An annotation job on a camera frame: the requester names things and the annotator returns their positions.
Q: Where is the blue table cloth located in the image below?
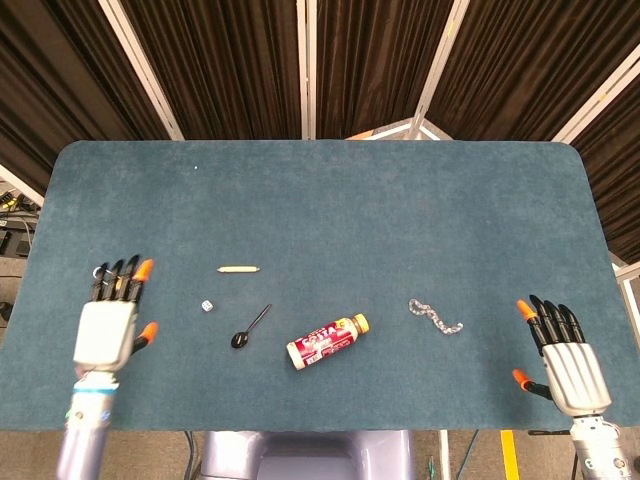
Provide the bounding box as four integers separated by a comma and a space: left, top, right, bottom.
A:
0, 139, 640, 432

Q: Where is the gold padlock with key ring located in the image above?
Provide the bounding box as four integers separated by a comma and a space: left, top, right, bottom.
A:
91, 266, 126, 301

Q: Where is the lavender robot base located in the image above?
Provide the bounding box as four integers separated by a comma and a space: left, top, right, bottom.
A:
199, 429, 419, 480

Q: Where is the white metal frame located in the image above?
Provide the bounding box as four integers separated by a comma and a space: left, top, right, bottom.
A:
613, 263, 640, 346

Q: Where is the clear plastic chain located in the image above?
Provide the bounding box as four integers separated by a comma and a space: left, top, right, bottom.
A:
407, 298, 465, 337

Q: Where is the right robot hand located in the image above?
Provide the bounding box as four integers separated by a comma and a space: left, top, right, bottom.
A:
511, 293, 614, 417

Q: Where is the black power strip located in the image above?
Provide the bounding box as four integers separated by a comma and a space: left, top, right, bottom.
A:
0, 227, 34, 256

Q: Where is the blue floor cable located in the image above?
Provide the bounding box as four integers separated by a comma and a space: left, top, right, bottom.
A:
462, 429, 481, 480

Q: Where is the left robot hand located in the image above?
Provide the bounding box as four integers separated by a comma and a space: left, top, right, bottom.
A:
72, 254, 160, 376

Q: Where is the black plastic spoon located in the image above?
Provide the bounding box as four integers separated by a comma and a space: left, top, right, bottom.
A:
230, 303, 273, 350

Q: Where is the red label drink bottle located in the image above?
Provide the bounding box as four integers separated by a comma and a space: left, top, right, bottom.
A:
286, 313, 372, 372

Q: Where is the white floor pole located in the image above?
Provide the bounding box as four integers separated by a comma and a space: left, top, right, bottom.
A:
438, 429, 452, 480

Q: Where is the dark curtain partition panel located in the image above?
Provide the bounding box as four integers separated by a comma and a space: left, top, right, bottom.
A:
305, 0, 471, 141
0, 0, 184, 206
414, 0, 640, 144
552, 64, 640, 264
99, 0, 309, 141

